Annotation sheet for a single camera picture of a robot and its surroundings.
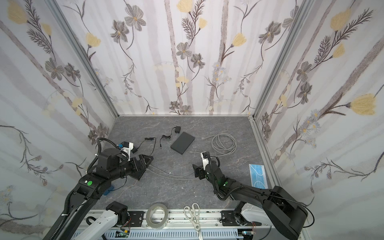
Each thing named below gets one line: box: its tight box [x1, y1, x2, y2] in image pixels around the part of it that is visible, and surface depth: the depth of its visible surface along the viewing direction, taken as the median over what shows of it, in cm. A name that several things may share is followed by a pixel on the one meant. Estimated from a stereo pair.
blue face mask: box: [249, 164, 269, 189], surface depth 91 cm
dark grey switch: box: [170, 131, 195, 155], surface depth 107 cm
